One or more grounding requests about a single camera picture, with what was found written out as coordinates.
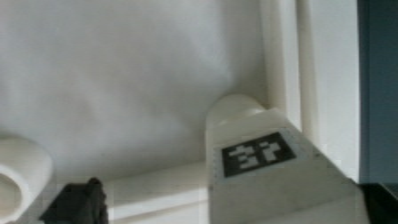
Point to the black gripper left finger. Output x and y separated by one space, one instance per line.
78 206

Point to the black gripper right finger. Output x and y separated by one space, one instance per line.
380 197

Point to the white table leg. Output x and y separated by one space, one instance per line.
275 184

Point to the white square tabletop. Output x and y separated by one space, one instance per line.
115 67

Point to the white L-shaped obstacle fence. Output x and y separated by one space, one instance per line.
328 79

